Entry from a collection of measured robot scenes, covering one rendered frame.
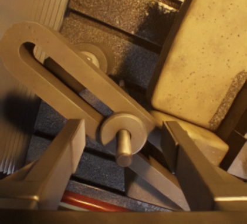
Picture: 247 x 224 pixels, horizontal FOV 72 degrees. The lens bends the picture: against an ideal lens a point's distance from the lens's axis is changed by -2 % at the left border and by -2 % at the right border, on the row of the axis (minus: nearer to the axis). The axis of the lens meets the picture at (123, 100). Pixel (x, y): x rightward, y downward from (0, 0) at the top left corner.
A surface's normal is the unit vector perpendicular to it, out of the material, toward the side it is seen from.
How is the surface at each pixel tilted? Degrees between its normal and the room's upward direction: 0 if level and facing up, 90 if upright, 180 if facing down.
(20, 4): 61
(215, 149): 0
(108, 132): 0
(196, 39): 0
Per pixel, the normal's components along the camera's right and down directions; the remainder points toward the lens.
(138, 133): 0.01, 0.28
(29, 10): 0.82, 0.44
